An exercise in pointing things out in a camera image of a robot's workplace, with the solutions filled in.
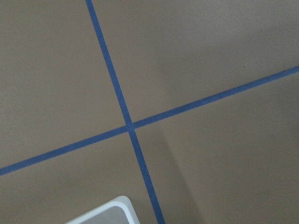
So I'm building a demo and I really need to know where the translucent white plastic bin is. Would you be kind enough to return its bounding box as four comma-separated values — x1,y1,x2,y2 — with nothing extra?
67,196,140,224

